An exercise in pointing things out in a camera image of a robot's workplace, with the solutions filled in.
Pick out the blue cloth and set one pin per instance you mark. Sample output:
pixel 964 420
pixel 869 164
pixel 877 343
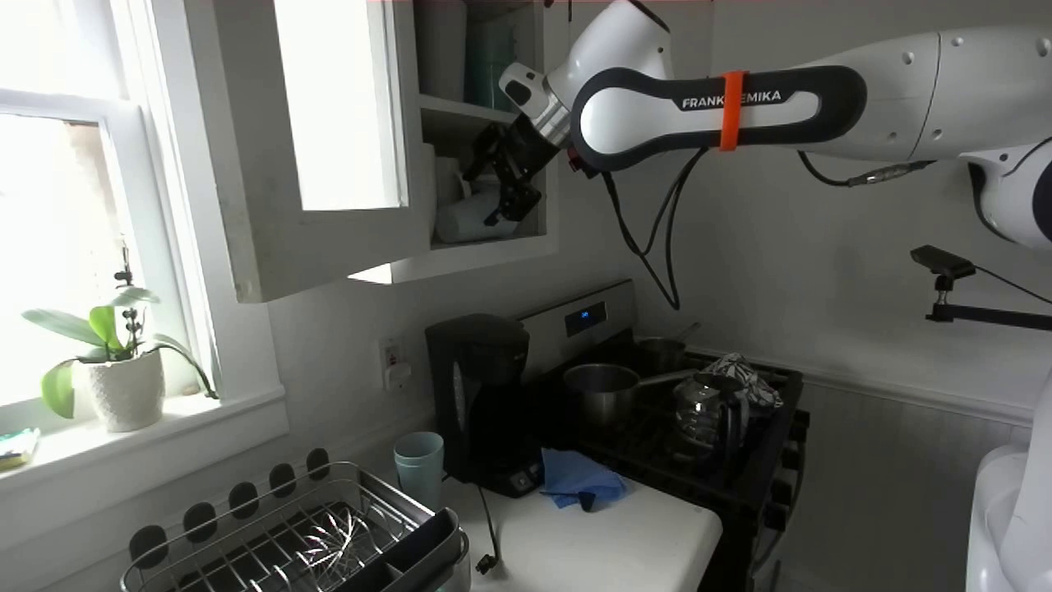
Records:
pixel 581 480

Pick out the white dishes in cabinet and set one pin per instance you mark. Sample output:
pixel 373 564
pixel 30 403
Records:
pixel 465 225

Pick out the glass coffee carafe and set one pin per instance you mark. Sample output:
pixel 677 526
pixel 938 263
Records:
pixel 708 424

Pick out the small black object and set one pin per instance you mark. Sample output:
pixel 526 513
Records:
pixel 587 502

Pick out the greenish item on windowsill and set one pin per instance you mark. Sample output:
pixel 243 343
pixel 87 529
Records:
pixel 18 450

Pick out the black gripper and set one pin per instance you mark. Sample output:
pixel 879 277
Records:
pixel 513 153

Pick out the black camera stand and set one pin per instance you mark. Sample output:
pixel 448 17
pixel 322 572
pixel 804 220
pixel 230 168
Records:
pixel 943 265

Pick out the white framed window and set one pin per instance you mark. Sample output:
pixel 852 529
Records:
pixel 164 220

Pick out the black and steel stove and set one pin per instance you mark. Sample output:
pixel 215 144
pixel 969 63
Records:
pixel 581 318

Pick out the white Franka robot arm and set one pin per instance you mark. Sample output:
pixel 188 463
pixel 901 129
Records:
pixel 930 100

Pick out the white cabinet door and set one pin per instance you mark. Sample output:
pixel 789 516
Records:
pixel 250 166

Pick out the black coffee maker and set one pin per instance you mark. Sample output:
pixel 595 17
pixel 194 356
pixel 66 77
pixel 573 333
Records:
pixel 481 382

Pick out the orchid in white pot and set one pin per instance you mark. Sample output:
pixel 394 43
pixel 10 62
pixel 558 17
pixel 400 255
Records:
pixel 121 391

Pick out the white wall cabinet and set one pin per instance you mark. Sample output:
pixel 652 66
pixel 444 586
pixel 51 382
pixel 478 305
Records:
pixel 471 258

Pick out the greenish cup in cabinet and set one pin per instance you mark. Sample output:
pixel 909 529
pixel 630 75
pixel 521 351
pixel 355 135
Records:
pixel 490 62

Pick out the white strip with dark holes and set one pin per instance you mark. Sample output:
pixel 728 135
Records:
pixel 234 498

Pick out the metal dish rack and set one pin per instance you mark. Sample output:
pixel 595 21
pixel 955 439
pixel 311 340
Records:
pixel 330 538

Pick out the patterned kitchen towel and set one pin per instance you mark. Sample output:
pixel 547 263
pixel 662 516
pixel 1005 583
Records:
pixel 743 382

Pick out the wall outlet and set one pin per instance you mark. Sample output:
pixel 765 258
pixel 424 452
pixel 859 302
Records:
pixel 394 365

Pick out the teal cup beside coffee maker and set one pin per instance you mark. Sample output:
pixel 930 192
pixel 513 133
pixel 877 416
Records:
pixel 418 473

